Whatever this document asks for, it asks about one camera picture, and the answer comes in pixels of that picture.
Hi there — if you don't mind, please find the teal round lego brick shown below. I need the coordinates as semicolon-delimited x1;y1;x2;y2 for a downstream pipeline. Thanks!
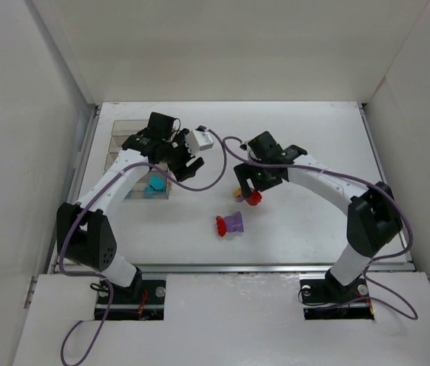
148;176;166;191

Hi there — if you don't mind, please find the small blue lego brick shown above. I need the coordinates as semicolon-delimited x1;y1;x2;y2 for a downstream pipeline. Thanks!
143;186;155;198

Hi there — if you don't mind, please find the clear acrylic bin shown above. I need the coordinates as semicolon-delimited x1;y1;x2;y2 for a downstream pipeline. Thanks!
125;172;172;200
108;135;129;154
111;120;148;136
104;152;118;172

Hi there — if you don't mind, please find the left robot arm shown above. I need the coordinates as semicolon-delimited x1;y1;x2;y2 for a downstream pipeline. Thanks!
56;112;214;292

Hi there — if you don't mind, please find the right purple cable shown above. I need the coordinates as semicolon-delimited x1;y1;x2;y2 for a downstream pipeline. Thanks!
221;136;419;320

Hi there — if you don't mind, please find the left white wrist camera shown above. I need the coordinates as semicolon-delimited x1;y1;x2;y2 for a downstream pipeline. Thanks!
185;130;214;156

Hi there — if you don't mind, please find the purple lego vase piece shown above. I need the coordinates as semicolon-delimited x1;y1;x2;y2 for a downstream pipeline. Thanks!
223;211;244;233

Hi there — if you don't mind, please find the purple cable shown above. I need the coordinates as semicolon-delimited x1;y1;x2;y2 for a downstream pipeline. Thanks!
56;125;228;365
221;136;419;320

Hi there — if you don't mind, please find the red rounded lego brick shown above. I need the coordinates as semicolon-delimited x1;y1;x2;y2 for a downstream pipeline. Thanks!
245;191;262;207

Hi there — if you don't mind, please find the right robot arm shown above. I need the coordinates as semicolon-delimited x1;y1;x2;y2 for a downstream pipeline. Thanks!
234;131;403;297

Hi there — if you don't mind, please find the aluminium frame rail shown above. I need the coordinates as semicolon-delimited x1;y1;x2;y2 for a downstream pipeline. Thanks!
65;262;416;274

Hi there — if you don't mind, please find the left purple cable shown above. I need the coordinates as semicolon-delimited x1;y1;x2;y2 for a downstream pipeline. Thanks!
56;125;228;365

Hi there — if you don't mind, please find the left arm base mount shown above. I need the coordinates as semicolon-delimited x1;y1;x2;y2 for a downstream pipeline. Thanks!
90;278;166;321

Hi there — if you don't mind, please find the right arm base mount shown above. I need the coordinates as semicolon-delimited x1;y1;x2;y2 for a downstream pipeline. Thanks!
298;278;374;320

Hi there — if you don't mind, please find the yellow lego brick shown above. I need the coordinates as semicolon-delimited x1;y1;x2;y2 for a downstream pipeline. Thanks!
233;188;242;197

